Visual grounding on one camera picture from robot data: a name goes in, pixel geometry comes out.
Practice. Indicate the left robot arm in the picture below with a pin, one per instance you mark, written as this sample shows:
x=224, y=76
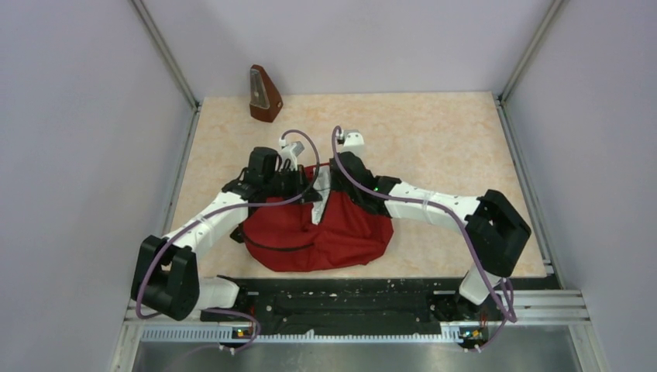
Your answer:
x=166, y=277

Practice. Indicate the brown wooden metronome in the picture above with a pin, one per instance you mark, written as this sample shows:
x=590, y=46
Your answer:
x=265, y=100

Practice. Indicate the red backpack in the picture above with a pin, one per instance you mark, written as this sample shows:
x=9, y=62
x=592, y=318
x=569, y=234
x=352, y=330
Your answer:
x=329, y=234

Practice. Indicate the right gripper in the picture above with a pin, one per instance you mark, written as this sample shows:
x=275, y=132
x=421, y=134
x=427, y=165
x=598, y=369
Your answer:
x=335, y=183

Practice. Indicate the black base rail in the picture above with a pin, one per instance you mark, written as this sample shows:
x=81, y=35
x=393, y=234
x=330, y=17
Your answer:
x=359, y=307

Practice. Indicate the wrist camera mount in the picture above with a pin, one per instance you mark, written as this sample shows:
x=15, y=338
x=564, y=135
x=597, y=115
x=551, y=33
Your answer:
x=351, y=140
x=289, y=153

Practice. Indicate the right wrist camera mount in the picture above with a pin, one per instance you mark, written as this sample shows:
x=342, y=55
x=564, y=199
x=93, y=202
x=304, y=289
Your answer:
x=351, y=140

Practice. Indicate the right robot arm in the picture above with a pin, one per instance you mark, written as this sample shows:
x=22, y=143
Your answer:
x=494, y=231

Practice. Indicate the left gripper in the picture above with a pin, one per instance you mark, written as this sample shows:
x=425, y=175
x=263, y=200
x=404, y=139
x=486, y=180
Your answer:
x=300, y=181

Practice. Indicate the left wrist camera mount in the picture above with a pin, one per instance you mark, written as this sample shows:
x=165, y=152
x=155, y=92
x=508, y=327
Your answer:
x=289, y=153

